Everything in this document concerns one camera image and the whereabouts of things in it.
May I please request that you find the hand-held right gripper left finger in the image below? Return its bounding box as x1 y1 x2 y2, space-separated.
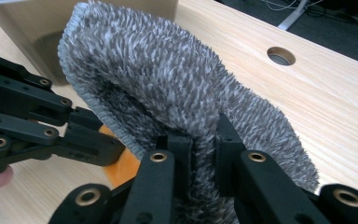
155 132 194 197

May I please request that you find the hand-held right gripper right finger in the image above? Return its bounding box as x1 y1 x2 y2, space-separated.
215 113 246 197

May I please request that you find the orange plush toy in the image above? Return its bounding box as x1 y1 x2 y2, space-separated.
99 124 141 188

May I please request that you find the grey fluffy cloth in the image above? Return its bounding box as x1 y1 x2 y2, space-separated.
57 0 320 224

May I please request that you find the white metal stand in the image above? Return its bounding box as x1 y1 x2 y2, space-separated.
277 0 311 31

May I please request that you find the dark table cable hole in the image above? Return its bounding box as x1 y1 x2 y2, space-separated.
266 46 296 66

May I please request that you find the white floor cable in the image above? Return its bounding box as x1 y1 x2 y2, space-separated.
260 0 324 13

